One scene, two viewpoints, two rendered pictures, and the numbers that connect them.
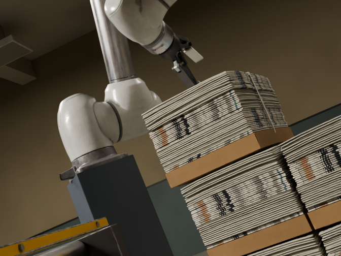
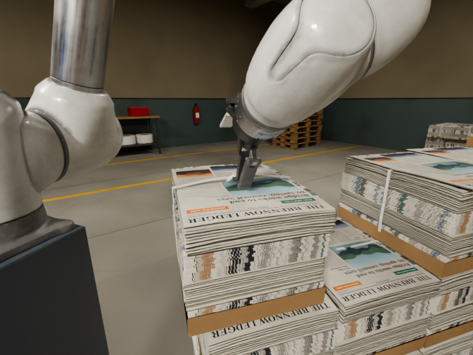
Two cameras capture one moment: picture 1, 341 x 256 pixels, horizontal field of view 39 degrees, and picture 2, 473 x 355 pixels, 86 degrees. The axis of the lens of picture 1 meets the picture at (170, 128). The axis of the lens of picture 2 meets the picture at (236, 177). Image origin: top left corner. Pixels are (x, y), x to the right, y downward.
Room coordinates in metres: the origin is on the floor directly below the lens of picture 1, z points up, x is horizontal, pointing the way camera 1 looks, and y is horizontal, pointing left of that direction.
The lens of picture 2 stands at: (1.02, 0.25, 1.25)
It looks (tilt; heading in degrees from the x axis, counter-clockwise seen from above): 17 degrees down; 317
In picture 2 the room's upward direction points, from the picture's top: straight up
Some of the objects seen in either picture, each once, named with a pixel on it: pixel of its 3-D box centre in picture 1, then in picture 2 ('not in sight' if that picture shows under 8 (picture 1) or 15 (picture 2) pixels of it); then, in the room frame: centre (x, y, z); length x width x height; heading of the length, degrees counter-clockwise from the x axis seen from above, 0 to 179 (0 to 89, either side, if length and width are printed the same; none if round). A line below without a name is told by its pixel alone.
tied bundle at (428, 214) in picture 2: not in sight; (418, 201); (1.18, -0.68, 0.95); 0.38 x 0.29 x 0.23; 155
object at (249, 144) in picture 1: (220, 158); (248, 283); (1.35, -0.10, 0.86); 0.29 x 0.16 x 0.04; 64
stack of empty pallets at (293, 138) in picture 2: not in sight; (297, 122); (5.23, -6.06, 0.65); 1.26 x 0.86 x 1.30; 86
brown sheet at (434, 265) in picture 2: not in sight; (413, 227); (1.18, -0.68, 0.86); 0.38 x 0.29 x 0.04; 155
